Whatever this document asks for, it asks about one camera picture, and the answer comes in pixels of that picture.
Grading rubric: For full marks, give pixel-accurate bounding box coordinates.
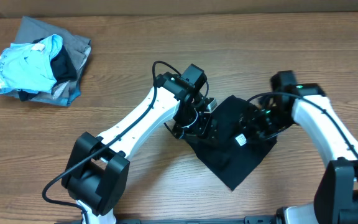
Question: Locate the light blue shirt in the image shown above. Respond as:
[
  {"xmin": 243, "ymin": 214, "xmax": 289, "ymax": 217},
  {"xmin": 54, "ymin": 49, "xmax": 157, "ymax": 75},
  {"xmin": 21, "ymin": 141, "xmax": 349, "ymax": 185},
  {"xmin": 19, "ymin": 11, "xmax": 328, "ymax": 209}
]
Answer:
[{"xmin": 0, "ymin": 34, "xmax": 63, "ymax": 95}]

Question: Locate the black garment in pile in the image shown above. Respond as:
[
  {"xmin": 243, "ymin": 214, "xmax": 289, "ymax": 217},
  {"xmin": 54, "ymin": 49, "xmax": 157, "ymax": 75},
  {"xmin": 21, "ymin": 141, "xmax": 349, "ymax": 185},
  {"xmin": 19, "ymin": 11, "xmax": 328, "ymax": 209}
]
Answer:
[{"xmin": 18, "ymin": 46, "xmax": 77, "ymax": 101}]

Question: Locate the grey folded garment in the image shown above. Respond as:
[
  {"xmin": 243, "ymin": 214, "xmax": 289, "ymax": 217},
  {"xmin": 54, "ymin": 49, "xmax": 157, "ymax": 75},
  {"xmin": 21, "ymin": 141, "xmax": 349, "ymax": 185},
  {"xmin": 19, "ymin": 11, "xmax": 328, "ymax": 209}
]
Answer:
[{"xmin": 14, "ymin": 16, "xmax": 91, "ymax": 106}]

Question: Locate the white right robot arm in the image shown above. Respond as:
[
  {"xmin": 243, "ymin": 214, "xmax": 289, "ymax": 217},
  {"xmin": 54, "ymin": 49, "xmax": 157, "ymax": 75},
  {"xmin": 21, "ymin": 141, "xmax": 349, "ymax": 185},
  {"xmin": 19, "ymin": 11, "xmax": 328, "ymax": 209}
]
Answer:
[{"xmin": 249, "ymin": 83, "xmax": 358, "ymax": 224}]

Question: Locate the black t-shirt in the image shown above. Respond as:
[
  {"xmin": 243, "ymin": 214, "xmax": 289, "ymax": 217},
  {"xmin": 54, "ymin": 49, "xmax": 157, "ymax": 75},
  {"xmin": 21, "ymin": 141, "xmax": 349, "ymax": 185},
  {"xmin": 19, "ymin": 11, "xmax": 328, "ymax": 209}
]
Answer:
[{"xmin": 185, "ymin": 95, "xmax": 277, "ymax": 190}]

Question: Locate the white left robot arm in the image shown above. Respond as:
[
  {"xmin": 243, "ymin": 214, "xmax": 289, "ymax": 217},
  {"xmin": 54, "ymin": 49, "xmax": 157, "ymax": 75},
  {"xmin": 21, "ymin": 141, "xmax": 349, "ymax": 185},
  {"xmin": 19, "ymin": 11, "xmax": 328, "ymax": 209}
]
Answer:
[{"xmin": 62, "ymin": 72, "xmax": 215, "ymax": 223}]

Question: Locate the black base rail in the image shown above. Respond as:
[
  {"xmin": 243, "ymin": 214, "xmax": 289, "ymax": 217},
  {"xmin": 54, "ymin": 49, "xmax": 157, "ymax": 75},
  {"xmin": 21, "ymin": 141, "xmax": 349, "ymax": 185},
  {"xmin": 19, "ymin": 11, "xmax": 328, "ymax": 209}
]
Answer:
[{"xmin": 116, "ymin": 215, "xmax": 283, "ymax": 224}]

